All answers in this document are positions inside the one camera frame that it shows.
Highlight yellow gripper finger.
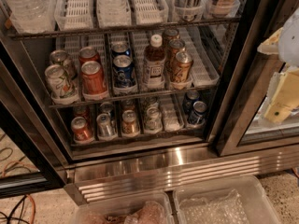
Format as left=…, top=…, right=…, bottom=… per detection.
left=263, top=66, right=299, bottom=123
left=257, top=28, right=282, bottom=55

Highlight white green 7up can front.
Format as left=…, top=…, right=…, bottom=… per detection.
left=45, top=64, right=76, bottom=99

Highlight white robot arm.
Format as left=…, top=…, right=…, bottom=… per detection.
left=257, top=8, right=299, bottom=124

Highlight blue can bottom front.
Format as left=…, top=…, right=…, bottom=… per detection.
left=188, top=101, right=207, bottom=125

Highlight bronze can front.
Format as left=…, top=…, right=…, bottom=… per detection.
left=171, top=51, right=193, bottom=83

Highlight bronze can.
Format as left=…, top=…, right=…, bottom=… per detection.
left=162, top=28, right=179, bottom=47
left=171, top=51, right=193, bottom=83
left=165, top=39, right=186, bottom=72

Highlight blue can bottom rear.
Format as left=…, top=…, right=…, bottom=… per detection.
left=182, top=91, right=200, bottom=114

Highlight bronze can middle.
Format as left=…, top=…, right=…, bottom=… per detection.
left=165, top=39, right=186, bottom=72

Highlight plaid can top shelf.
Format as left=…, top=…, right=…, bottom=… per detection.
left=172, top=0, right=202, bottom=21

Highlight bronze can rear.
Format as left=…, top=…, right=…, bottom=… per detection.
left=162, top=28, right=179, bottom=47

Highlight white green can bottom shelf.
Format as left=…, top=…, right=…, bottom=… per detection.
left=145, top=106, right=162, bottom=132

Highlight blue Pepsi can front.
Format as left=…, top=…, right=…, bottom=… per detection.
left=112, top=55, right=135, bottom=88

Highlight blue pepsi can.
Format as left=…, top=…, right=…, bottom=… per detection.
left=112, top=55, right=135, bottom=88
left=111, top=42, right=131, bottom=58

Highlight steel fridge bottom grille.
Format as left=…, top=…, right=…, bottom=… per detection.
left=64, top=145, right=299, bottom=205

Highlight blue Pepsi can rear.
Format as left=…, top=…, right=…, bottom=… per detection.
left=111, top=42, right=131, bottom=58

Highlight gold can bottom shelf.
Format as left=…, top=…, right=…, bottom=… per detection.
left=122, top=109, right=139, bottom=134

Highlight silver can bottom shelf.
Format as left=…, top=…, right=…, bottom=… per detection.
left=96, top=113, right=116, bottom=137

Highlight orange soda can front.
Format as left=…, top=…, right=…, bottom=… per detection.
left=81, top=61, right=107, bottom=94

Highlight orange soda can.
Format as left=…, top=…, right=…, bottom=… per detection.
left=78, top=47, right=101, bottom=65
left=81, top=61, right=107, bottom=94

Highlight orange soda can rear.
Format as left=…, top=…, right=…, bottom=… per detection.
left=78, top=47, right=101, bottom=65

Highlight orange can bottom shelf front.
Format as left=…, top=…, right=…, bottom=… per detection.
left=71, top=117, right=93, bottom=141

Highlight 7up can rear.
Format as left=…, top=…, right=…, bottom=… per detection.
left=50, top=49, right=78, bottom=80

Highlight large water bottle top shelf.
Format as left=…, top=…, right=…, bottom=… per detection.
left=5, top=0, right=56, bottom=34

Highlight right clear plastic bin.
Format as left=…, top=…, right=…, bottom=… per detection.
left=173, top=175, right=282, bottom=224

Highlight clear plastic bin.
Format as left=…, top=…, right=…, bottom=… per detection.
left=69, top=191, right=174, bottom=224
left=173, top=175, right=282, bottom=224

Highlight brown tea bottle white cap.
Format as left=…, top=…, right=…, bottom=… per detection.
left=143, top=35, right=165, bottom=85

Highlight left clear plastic bin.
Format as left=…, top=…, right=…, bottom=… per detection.
left=69, top=191, right=174, bottom=224

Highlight orange cable on floor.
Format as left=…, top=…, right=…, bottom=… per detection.
left=0, top=161, right=37, bottom=224

